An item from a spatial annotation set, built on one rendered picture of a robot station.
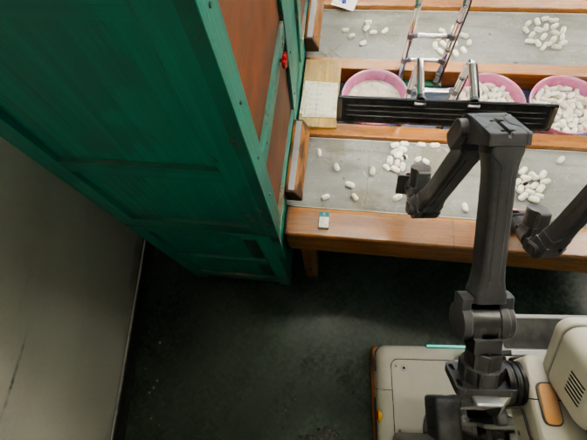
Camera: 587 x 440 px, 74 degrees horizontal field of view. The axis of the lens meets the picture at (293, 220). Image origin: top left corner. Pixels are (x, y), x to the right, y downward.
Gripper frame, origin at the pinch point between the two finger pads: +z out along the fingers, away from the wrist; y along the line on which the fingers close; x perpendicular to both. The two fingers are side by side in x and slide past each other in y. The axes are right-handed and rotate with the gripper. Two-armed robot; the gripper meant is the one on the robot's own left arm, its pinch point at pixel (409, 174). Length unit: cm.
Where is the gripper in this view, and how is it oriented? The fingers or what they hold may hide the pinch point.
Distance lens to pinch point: 139.4
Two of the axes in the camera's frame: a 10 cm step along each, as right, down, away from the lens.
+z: 1.3, -5.0, 8.6
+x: -0.2, 8.6, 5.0
